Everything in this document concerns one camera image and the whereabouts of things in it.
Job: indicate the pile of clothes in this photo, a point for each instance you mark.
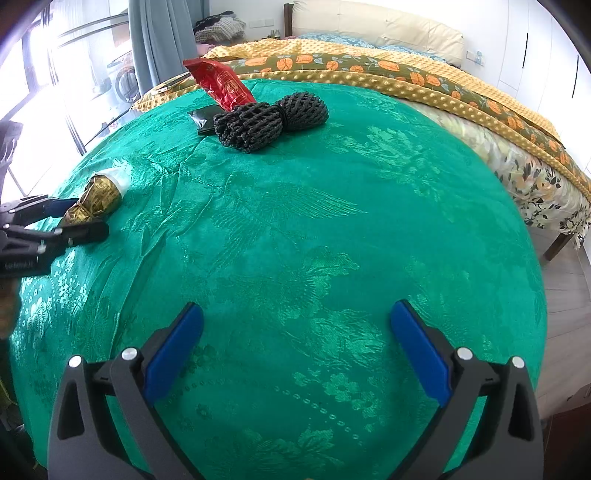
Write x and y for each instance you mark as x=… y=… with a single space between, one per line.
x=219 y=27

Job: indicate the wooden bed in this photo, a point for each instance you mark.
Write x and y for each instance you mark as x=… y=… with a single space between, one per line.
x=508 y=138

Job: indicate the red snack packet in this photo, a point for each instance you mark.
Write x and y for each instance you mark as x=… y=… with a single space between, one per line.
x=221 y=83

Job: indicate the white washing machine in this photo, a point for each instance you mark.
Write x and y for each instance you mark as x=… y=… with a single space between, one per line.
x=123 y=78

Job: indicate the black foam fruit net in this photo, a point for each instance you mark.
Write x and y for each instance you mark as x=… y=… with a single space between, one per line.
x=258 y=122

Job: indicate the beige floral bed sheet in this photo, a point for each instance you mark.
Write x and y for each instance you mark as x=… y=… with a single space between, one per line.
x=535 y=184

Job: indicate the grey blue curtain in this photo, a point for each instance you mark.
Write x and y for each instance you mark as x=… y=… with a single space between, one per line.
x=166 y=37

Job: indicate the white wardrobe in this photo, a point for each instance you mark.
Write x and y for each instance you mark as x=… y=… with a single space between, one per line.
x=549 y=60

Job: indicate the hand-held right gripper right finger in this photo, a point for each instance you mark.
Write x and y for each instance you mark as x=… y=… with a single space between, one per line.
x=422 y=355

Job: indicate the blue floral pillow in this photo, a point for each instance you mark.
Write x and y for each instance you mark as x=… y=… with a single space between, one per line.
x=337 y=40

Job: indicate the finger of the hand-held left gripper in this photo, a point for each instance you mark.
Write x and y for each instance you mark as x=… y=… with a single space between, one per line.
x=69 y=234
x=41 y=206

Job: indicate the yellow blanket with orange flowers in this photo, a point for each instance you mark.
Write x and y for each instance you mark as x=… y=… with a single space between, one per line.
x=438 y=83

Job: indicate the green patterned tablecloth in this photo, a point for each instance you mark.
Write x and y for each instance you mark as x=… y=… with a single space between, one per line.
x=295 y=240

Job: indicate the cream padded headboard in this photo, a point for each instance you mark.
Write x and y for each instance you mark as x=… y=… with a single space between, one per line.
x=383 y=25

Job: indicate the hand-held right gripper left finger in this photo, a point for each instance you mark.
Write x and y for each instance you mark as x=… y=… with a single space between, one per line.
x=173 y=355

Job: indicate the white wall socket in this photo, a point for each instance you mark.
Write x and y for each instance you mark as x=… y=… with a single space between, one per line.
x=475 y=57

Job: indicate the gold foil wrapper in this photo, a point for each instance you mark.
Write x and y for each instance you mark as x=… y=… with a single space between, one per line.
x=97 y=198

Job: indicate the small black packet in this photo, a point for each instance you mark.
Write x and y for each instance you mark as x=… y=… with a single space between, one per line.
x=203 y=120

